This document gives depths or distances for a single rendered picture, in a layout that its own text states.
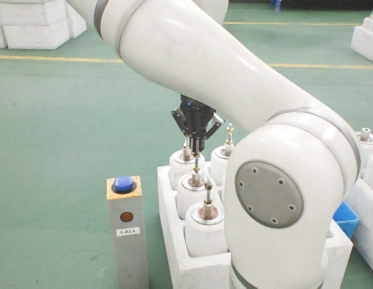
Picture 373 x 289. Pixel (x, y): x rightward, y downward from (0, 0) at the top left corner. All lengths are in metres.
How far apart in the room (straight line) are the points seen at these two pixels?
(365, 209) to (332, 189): 0.80
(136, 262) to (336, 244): 0.45
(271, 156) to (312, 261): 0.10
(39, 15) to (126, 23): 2.87
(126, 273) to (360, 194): 0.65
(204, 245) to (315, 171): 0.53
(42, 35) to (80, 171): 1.98
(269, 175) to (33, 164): 1.31
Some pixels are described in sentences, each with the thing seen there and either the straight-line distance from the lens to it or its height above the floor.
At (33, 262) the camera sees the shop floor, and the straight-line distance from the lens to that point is 1.10.
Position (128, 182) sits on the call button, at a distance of 0.73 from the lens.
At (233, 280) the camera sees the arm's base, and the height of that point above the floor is 0.46.
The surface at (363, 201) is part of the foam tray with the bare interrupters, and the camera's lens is 1.07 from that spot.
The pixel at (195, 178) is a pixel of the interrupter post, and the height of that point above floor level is 0.27.
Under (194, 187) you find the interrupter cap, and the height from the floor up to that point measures 0.25.
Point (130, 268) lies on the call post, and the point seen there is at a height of 0.11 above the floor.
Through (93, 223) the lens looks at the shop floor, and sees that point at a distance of 1.16.
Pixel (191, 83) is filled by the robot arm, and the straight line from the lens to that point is 0.34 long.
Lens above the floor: 0.75
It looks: 29 degrees down
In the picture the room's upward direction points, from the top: straight up
